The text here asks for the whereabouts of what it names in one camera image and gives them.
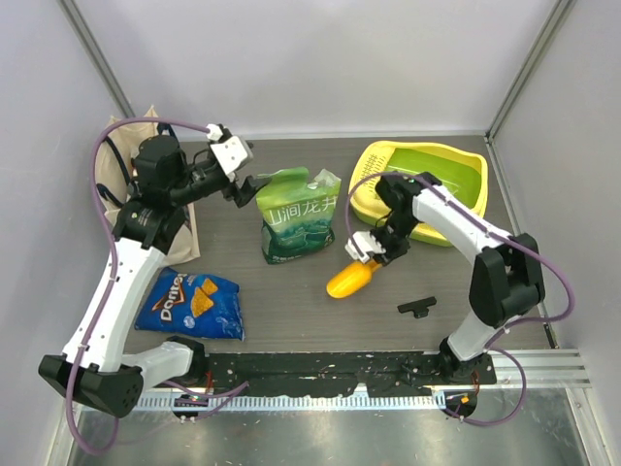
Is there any beige canvas tote bag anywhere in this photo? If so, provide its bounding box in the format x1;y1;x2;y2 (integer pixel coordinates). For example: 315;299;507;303
93;109;200;267

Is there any black bag clip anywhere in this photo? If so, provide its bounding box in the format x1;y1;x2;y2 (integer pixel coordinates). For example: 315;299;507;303
397;296;438;319

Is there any blue Doritos chip bag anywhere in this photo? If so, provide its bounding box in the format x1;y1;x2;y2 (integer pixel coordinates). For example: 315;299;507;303
134;267;245;341

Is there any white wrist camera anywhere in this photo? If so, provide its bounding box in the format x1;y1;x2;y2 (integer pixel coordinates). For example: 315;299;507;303
345;231;385;263
205;123;253;182

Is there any aluminium rail frame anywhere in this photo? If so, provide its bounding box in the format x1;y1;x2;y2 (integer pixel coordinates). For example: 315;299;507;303
114;349;590;415

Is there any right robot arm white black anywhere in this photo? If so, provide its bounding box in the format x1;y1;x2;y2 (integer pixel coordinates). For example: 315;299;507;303
371;172;545;383

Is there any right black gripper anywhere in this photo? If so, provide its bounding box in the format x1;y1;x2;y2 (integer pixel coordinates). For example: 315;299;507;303
367;213;420;265

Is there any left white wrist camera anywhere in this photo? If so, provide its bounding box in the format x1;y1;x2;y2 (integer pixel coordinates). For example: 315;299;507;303
205;123;253;182

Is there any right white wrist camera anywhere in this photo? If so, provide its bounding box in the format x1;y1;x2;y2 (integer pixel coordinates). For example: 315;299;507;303
345;231;385;263

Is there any yellow green litter box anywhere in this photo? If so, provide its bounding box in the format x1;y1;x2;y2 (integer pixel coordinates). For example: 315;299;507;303
348;141;489;225

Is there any yellow plastic scoop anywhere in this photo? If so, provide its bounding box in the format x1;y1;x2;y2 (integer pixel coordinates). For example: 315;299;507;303
326;260;375;299

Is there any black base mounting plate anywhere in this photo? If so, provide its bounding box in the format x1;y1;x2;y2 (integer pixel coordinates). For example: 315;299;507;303
176;351;497;398

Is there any green cat litter bag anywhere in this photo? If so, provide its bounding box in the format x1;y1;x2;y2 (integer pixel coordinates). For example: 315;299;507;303
256;167;342;265

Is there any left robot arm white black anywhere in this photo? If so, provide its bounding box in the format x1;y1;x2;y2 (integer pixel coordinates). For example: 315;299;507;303
38;135;268;418

